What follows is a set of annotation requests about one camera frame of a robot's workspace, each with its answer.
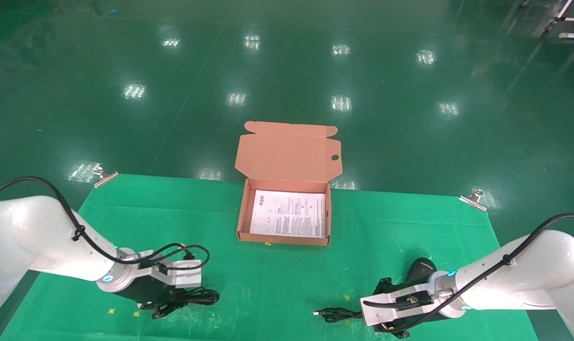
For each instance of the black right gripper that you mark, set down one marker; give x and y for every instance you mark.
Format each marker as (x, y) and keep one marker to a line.
(410, 286)

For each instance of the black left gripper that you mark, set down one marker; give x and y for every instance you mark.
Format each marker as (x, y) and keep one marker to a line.
(147, 291)

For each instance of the black computer mouse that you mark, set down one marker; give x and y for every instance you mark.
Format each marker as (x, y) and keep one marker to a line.
(422, 270)

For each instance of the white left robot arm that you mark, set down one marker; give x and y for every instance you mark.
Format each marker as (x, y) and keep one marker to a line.
(26, 232)

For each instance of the orange cardboard box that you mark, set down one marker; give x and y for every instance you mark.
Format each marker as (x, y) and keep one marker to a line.
(286, 156)

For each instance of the green table mat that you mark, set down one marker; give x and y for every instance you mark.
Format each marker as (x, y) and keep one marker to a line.
(277, 284)

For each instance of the metal binder clip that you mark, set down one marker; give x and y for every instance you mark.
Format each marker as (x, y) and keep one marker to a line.
(105, 177)
(474, 200)

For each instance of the white printed instruction sheet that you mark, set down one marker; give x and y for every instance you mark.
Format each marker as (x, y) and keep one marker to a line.
(289, 214)

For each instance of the white metal rack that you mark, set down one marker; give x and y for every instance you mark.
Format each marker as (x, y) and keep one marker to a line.
(569, 20)

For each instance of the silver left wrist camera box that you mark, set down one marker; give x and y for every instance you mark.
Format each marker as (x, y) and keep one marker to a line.
(182, 273)

